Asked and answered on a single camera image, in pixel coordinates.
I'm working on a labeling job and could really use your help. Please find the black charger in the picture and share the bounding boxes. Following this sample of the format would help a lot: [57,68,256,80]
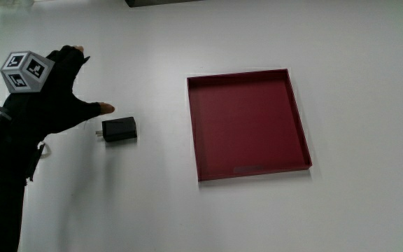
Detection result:
[95,116,139,143]

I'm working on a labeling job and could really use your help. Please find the person's left hand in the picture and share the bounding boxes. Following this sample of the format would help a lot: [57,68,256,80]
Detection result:
[0,44,115,138]

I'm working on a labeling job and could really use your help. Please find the white desk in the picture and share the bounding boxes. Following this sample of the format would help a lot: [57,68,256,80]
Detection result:
[0,0,403,252]

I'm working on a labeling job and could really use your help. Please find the red square tray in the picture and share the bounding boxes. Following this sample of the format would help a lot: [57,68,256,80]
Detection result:
[186,68,313,183]

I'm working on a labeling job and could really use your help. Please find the dark box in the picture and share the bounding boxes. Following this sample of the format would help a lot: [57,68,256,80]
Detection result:
[125,0,202,8]

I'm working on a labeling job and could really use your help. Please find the white cable loop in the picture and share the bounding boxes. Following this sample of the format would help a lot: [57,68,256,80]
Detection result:
[38,141,52,159]

